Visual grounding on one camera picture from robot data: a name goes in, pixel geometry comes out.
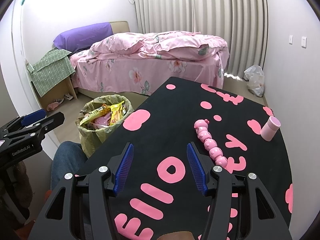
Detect gold green snack wrapper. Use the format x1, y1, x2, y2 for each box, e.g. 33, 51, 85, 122
80, 104, 111, 126

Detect pink transparent wrapper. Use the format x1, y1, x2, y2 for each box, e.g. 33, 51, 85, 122
92, 112, 111, 129

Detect yellow biscuit packet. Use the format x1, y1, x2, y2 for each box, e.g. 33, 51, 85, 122
109, 100, 126, 126

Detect person's left hand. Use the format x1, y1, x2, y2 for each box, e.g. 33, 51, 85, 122
1, 161, 33, 230

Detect pink slippers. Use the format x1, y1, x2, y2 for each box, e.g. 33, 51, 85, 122
46, 93, 74, 112

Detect wooden bedside table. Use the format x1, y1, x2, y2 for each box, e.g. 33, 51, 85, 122
37, 77, 78, 109

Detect person's jeans leg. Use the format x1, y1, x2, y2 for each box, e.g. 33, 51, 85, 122
50, 141, 88, 190

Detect bin with yellow bag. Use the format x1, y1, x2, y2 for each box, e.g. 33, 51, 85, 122
75, 94, 133, 158

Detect pink caterpillar toy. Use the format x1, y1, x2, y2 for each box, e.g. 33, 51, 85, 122
194, 119, 228, 168

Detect green checked cloth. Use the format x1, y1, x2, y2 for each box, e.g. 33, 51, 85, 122
25, 48, 75, 97

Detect bed with pink sheet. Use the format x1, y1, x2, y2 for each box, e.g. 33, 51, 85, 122
70, 48, 229, 95

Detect pink cylinder container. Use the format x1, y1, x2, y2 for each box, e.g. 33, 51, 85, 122
260, 116, 281, 141

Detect purple pillow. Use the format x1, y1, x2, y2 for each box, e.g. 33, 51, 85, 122
53, 22, 113, 53

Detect white plastic bag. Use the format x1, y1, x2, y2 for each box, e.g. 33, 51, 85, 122
244, 65, 265, 98

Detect pink floral duvet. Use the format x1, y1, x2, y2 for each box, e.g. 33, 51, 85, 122
86, 31, 229, 62

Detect striped beige curtain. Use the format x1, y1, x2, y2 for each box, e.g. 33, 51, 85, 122
135, 0, 268, 77

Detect wall socket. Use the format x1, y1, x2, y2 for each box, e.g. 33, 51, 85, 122
301, 36, 307, 48

